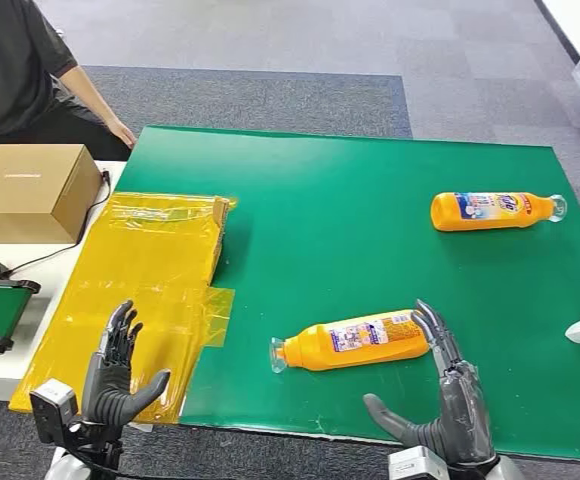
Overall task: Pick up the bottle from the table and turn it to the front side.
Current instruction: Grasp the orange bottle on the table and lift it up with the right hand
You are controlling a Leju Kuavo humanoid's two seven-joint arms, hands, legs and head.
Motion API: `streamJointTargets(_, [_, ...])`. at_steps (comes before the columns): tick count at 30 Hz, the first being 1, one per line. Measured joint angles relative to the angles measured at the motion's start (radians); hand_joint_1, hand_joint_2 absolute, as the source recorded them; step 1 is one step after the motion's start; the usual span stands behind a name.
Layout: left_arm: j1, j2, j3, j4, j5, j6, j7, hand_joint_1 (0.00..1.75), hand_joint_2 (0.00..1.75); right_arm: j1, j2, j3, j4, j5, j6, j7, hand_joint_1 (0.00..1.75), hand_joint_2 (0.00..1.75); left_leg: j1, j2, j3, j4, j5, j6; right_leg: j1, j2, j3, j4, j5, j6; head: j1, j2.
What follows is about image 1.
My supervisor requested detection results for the person's hand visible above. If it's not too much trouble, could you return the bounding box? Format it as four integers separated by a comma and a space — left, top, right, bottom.
104, 115, 138, 150

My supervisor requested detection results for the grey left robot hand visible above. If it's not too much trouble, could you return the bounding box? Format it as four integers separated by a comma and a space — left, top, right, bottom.
80, 299, 172, 429

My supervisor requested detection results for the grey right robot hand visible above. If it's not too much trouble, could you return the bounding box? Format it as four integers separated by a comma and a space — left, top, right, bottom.
362, 298, 498, 469

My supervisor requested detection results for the orange detergent bottle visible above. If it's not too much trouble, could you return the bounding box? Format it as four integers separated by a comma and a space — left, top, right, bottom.
430, 191, 568, 234
269, 309, 430, 376

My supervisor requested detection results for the yellow film wrapped box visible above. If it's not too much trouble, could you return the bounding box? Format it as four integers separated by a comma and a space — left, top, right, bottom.
8, 191, 238, 426

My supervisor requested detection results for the white side table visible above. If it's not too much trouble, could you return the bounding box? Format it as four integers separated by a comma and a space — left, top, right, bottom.
0, 155, 128, 403

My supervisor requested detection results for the brown cardboard box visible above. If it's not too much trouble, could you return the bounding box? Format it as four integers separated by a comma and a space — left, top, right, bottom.
0, 143, 104, 246

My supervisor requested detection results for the person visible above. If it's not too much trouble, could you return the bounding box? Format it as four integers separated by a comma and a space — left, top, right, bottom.
0, 0, 138, 162

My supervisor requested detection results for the green table mat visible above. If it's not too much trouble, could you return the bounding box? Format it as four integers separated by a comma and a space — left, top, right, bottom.
114, 125, 580, 464

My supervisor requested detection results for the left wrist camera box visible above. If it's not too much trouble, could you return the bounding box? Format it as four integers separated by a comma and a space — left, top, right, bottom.
29, 378, 79, 446

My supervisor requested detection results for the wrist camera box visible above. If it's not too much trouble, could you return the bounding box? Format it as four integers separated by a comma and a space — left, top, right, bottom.
29, 378, 79, 446
387, 445, 452, 480

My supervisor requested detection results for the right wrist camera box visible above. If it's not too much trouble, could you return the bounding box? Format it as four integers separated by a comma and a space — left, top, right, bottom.
387, 445, 452, 480

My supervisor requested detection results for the thin black cable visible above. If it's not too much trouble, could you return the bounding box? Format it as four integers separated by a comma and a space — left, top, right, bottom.
0, 169, 113, 278

